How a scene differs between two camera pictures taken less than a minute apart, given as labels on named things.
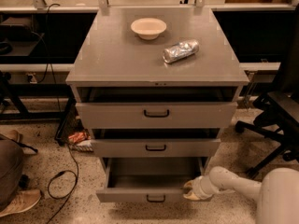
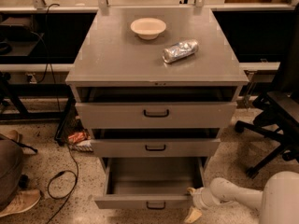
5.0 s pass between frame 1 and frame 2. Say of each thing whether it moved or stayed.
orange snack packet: stayed
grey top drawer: stayed
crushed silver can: stayed
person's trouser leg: stayed
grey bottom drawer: moved
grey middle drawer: stayed
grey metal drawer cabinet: stayed
